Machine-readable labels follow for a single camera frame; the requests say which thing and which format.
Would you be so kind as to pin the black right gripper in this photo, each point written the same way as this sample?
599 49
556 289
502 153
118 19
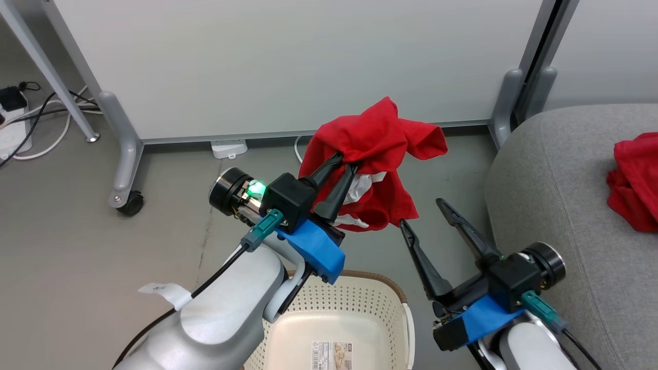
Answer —
514 277

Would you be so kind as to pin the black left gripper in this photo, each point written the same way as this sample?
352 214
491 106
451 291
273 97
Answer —
290 198

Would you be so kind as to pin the red shirt with white print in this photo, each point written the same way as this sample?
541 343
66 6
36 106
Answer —
375 133

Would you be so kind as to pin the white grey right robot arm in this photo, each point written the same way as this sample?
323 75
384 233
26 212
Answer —
529 344

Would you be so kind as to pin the grey fabric sofa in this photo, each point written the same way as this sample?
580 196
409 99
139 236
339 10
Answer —
555 180

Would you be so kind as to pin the white plastic adapter box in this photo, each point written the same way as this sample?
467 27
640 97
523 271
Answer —
229 149

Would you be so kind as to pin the beige perforated laundry basket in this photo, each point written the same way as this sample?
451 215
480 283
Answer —
334 298

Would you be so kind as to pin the large white partition panel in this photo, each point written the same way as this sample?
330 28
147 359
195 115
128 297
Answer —
282 61

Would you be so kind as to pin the printed basket label sticker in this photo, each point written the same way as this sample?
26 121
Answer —
331 355

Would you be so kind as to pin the grey partition foot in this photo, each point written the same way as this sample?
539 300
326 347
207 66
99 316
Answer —
506 103
545 87
126 149

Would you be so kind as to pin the black caster wheel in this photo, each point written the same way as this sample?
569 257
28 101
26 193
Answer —
131 204

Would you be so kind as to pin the plain red garment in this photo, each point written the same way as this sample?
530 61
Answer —
635 180

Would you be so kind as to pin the grey slanted metal leg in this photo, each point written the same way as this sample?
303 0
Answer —
51 77

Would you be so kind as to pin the white power strip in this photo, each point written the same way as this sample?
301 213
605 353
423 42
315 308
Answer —
13 136

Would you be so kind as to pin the black power adapter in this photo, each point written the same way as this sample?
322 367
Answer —
11 97

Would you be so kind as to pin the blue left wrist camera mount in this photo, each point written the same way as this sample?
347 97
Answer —
313 249

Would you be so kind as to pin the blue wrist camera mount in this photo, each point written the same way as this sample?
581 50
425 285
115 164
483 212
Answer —
483 316
313 249

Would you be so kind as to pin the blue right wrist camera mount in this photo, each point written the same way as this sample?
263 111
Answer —
483 316

